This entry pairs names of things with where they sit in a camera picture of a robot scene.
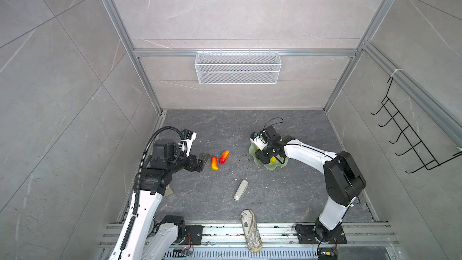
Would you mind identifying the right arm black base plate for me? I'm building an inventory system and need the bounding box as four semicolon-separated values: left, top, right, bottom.
295;223;347;244

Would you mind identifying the white wire mesh basket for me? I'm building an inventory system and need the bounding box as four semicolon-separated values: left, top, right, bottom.
194;51;282;85

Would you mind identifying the red orange fake mango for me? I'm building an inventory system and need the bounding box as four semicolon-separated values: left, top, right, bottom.
218;150;230;164

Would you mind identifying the white remote-like stick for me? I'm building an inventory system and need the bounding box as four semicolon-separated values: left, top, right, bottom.
233;179;249;202

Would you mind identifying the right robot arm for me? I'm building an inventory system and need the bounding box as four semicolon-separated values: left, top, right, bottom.
250;128;366;243

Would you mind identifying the red yellow fake mango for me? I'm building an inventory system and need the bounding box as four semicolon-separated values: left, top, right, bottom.
211;156;219;171

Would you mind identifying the beige patterned slipper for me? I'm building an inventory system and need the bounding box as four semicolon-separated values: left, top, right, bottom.
240;209;263;253

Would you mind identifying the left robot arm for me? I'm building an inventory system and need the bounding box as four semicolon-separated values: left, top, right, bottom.
109;132;209;260

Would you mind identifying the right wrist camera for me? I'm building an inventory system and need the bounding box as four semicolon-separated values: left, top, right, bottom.
250;126;282;150

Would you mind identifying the light green wavy bowl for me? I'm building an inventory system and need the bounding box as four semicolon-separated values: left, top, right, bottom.
249;143;289;170

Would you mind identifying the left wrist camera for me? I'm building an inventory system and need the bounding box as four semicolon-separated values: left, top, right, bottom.
180;129;197;157

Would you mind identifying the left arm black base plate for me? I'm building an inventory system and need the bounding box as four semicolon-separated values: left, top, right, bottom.
174;225;204;246

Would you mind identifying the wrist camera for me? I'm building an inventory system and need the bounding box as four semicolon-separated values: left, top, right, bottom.
250;126;282;150
180;129;197;157

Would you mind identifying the black wire hook rack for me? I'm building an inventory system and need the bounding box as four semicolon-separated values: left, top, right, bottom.
370;77;462;175

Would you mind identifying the black corrugated cable hose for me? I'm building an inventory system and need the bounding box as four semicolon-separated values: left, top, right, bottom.
118;126;185;252

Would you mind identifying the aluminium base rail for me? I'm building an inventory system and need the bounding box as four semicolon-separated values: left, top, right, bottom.
97;222;399;249

